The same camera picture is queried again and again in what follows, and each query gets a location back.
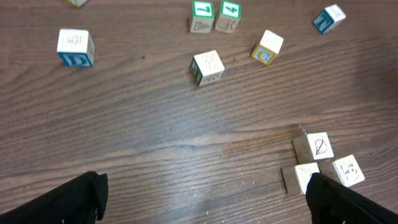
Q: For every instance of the block with blue D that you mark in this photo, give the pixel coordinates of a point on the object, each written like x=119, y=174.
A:
x=76, y=48

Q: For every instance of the block with red side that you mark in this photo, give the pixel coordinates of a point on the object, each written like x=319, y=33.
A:
x=312, y=147

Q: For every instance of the block with yellow C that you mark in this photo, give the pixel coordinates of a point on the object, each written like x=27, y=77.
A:
x=268, y=47

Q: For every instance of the small plain wooden block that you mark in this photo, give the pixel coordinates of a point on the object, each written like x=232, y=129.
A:
x=77, y=3

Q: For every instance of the block with green L top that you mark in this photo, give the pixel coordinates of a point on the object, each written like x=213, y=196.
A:
x=202, y=17

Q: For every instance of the block with blue H side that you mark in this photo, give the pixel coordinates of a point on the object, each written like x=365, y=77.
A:
x=345, y=170

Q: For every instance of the block with green 4 top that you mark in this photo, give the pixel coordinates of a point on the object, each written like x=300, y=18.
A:
x=228, y=17

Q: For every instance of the block with red G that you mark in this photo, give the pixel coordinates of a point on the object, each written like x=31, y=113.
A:
x=297, y=177

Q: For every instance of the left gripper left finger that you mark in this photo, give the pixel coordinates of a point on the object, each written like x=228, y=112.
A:
x=80, y=200

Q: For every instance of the block with umbrella drawing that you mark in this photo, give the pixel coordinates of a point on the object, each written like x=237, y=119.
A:
x=329, y=18

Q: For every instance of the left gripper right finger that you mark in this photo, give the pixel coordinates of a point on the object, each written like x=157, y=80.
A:
x=330, y=202

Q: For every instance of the block with yellow side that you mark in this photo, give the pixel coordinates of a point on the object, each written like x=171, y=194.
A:
x=207, y=68

